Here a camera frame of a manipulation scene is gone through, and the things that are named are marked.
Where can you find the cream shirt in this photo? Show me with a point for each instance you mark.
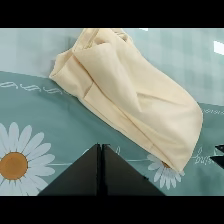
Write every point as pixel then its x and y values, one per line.
pixel 133 96

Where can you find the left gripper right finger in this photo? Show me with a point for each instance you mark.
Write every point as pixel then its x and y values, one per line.
pixel 123 180

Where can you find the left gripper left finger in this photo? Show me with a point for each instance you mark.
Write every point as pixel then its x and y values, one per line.
pixel 80 180

